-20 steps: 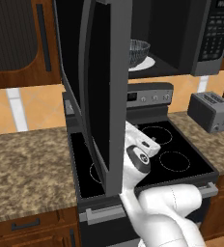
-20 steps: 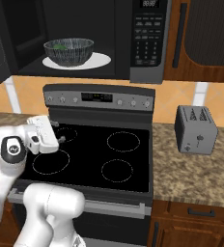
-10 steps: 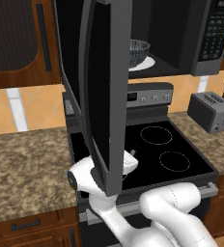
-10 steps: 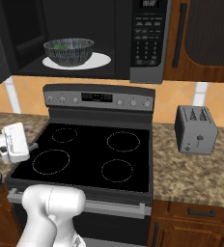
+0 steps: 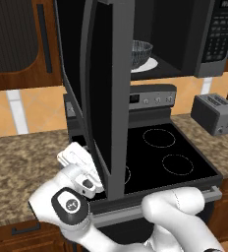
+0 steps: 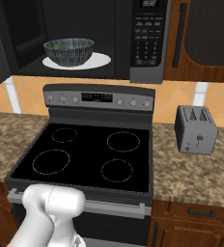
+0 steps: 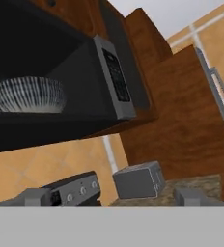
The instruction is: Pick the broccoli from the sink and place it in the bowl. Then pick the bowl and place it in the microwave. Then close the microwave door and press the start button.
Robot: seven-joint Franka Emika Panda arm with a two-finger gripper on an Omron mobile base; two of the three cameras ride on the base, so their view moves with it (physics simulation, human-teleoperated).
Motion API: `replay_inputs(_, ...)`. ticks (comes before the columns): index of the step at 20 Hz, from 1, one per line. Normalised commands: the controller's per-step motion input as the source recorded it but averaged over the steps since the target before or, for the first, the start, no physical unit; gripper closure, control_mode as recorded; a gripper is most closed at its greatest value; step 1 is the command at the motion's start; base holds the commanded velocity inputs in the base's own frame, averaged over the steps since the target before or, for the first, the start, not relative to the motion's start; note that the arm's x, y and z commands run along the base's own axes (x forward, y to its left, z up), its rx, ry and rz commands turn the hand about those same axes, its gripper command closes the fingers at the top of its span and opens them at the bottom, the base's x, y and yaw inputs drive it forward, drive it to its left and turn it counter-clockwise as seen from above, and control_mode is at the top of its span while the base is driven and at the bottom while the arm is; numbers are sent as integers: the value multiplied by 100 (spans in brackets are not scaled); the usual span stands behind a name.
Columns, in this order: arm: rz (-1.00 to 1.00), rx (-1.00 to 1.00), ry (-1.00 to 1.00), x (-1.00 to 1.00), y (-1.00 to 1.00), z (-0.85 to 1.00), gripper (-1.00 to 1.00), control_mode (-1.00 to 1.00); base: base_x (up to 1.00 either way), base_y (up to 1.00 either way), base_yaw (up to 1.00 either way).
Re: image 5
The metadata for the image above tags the grey toaster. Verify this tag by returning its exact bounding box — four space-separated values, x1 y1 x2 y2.
190 93 228 137

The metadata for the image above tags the black stove with hob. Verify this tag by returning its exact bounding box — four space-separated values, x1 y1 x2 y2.
63 83 224 252

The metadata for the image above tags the black microwave door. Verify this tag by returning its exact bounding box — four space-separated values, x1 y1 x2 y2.
54 0 136 201

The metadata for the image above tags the long black cupboard handle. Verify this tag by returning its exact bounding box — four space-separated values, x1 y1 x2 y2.
35 3 54 74

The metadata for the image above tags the black microwave oven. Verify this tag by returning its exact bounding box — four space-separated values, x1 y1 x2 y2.
55 0 228 81

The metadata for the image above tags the grey glass bowl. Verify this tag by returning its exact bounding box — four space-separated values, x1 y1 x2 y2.
131 39 154 71

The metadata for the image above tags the short black drawer handle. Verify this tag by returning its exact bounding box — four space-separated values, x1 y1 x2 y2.
10 222 42 236

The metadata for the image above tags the brown cupboard door dark panel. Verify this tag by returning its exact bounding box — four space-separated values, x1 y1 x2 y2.
0 0 64 93

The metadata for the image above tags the brown wooden base cupboard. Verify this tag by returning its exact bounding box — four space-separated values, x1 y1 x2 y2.
205 176 228 243

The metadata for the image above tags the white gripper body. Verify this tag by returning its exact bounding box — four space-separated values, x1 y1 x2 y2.
56 141 104 194

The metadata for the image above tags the brown wooden drawer front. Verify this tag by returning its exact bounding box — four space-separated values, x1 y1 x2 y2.
0 218 68 252

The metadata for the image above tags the grey oven door handle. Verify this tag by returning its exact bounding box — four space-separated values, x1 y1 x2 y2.
88 185 223 228

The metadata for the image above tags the white microwave turntable plate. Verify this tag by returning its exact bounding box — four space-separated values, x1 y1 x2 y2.
131 56 159 74

